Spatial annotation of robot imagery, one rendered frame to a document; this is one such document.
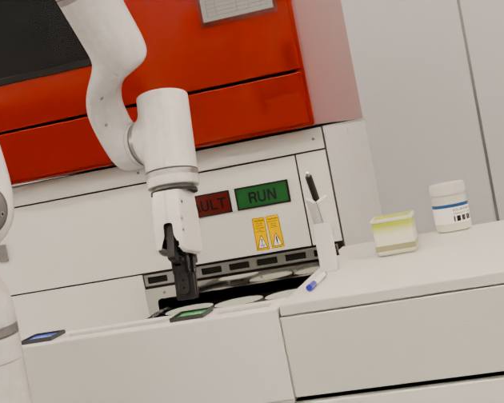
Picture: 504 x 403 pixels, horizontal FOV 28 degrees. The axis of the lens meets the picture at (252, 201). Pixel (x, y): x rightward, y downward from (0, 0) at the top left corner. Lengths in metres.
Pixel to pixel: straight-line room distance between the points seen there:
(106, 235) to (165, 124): 0.71
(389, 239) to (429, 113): 1.77
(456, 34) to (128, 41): 2.14
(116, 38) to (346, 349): 0.58
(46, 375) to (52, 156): 0.70
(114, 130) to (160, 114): 0.10
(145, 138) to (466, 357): 0.59
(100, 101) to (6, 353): 0.44
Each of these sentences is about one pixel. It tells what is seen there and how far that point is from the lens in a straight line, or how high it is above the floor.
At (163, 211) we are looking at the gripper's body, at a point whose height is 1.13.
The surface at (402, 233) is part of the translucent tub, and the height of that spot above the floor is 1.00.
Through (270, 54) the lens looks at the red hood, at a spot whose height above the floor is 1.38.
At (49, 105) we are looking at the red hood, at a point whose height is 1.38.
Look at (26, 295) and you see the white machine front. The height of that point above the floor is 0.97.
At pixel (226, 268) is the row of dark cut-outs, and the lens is 2.17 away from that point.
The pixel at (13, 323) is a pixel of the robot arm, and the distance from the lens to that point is 1.44.
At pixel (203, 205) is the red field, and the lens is 2.16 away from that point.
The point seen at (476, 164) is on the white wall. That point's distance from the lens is 3.56.
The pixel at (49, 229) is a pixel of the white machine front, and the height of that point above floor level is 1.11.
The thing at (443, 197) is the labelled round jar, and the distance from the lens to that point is 2.00.
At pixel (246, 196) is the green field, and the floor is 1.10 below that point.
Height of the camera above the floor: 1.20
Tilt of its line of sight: 3 degrees down
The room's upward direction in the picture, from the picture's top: 11 degrees counter-clockwise
